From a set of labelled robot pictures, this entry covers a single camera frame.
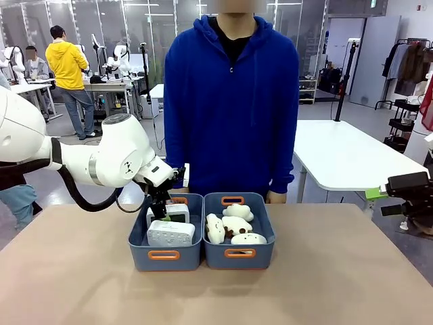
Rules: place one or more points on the black utility cart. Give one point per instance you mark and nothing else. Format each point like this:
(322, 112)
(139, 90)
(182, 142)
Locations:
(402, 125)

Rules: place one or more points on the person in blue hoodie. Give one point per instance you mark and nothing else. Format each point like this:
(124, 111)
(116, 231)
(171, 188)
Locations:
(233, 111)

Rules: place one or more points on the white cloud plush toy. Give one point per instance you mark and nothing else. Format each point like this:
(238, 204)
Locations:
(238, 211)
(248, 239)
(215, 230)

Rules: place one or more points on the black bags pile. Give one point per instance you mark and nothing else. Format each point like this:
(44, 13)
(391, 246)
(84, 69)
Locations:
(331, 81)

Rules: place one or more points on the white workbench with equipment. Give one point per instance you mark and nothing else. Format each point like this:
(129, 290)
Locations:
(108, 87)

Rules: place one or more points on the clothes rack with coats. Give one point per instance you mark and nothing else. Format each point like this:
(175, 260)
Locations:
(411, 66)

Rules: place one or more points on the person's left hand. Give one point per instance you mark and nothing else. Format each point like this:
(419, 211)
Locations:
(277, 197)

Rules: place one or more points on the white square digital clock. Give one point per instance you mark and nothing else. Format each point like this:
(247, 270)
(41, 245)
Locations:
(178, 213)

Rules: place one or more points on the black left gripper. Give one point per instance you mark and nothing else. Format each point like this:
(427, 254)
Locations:
(159, 193)

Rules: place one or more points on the white digital clock dotted face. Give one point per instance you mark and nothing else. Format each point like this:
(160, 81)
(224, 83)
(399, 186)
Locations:
(170, 234)

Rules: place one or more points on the person in yellow hoodie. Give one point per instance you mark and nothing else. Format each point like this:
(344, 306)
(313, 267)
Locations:
(66, 67)

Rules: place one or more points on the red hanging garment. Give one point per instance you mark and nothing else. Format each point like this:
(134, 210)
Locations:
(428, 105)

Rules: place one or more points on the thin black camera stand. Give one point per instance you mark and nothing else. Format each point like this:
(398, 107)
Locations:
(146, 74)

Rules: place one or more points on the white plush with brown spots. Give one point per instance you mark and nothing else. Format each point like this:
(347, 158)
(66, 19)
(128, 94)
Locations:
(236, 225)

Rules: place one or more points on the seated person in grey top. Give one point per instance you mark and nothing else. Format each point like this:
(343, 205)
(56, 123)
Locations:
(36, 66)

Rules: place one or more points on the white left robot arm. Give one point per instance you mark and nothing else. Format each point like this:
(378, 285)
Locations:
(108, 155)

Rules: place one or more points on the black tripod stand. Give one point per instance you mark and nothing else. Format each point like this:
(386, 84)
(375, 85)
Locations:
(345, 81)

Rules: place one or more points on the white desk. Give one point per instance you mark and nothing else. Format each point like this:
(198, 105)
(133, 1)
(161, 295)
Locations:
(32, 87)

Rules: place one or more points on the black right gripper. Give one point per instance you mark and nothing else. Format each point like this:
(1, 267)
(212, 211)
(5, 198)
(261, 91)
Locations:
(409, 184)

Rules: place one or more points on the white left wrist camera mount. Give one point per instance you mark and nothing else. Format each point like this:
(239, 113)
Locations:
(182, 176)

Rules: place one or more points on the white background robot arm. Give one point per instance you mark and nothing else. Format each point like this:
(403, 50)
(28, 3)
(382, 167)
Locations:
(11, 62)
(118, 55)

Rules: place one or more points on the large white table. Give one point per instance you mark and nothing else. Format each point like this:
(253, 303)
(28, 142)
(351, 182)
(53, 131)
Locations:
(338, 152)

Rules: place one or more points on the bystander in blue jeans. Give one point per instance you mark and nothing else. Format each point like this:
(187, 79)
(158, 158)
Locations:
(17, 206)

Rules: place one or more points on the wooden shoe rack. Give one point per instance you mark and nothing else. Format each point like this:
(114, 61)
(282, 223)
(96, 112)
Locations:
(308, 91)

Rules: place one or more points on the person's left forearm blue sleeve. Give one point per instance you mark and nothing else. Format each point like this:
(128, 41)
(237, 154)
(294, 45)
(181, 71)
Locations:
(282, 166)

